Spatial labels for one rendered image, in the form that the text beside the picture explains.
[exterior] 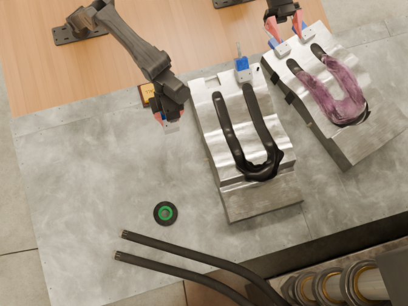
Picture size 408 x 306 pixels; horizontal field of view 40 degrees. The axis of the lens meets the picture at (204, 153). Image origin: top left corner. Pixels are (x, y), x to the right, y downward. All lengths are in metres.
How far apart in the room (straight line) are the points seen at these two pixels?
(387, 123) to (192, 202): 0.71
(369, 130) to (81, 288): 1.08
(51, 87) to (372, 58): 1.17
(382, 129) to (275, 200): 0.44
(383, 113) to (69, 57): 1.12
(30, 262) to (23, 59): 1.05
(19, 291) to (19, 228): 0.29
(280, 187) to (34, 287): 1.35
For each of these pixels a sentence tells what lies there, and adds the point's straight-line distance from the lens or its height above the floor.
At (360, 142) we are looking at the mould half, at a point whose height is 0.91.
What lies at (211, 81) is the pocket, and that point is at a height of 0.86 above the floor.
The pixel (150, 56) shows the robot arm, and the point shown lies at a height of 1.20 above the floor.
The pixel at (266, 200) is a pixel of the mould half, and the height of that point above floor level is 0.86.
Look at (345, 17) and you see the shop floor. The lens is 3.19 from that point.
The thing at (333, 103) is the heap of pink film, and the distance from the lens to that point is 1.97.
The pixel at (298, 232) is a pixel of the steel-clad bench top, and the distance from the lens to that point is 1.94.
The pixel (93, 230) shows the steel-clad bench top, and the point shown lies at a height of 0.80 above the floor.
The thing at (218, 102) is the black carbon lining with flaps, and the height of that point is 0.88.
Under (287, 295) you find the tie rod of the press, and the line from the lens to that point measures 1.89.
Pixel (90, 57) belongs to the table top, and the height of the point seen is 0.80.
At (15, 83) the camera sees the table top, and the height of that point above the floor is 0.80.
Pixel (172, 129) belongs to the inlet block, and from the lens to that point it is 1.82.
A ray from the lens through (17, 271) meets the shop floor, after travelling 2.79.
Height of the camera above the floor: 2.68
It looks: 75 degrees down
